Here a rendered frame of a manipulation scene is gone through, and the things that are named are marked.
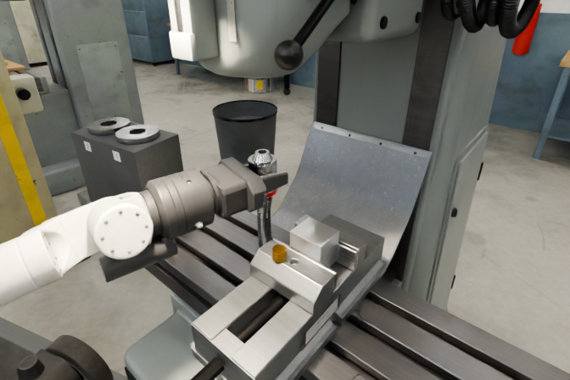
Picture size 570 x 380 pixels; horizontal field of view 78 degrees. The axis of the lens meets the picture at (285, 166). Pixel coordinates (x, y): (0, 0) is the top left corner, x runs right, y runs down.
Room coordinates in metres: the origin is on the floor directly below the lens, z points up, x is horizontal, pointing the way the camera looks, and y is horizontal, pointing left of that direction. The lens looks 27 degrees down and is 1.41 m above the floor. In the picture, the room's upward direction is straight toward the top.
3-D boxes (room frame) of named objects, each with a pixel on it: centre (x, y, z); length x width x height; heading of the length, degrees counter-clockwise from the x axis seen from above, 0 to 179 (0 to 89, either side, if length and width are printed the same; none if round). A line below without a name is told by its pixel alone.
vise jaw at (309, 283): (0.41, -0.01, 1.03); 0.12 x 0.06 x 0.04; 50
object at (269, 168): (0.52, 0.04, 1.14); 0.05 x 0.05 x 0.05
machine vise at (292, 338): (0.43, -0.03, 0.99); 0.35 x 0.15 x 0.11; 140
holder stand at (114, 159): (0.75, 0.36, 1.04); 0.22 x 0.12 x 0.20; 59
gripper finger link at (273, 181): (0.49, 0.02, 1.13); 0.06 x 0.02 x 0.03; 126
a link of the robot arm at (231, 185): (0.47, 0.11, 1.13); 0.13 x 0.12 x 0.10; 36
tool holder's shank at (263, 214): (0.52, 0.04, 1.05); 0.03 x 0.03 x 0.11
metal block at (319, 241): (0.45, -0.05, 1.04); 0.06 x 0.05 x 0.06; 50
